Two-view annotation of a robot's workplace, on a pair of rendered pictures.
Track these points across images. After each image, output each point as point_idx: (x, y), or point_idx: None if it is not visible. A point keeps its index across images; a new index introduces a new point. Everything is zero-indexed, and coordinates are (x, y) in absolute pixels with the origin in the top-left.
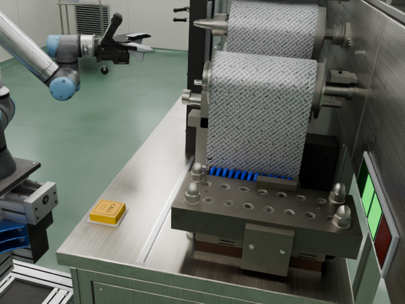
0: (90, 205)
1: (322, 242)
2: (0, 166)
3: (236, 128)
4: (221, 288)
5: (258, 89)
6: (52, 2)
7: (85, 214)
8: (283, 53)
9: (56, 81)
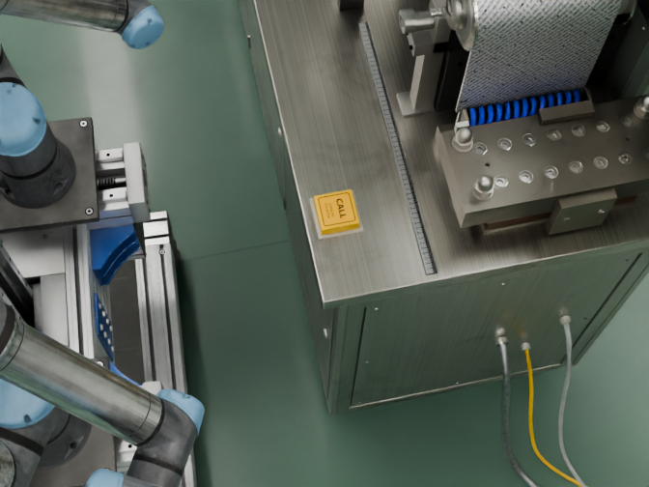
0: (5, 22)
1: (644, 186)
2: (65, 170)
3: (507, 65)
4: (533, 265)
5: (543, 24)
6: None
7: (13, 50)
8: None
9: (139, 27)
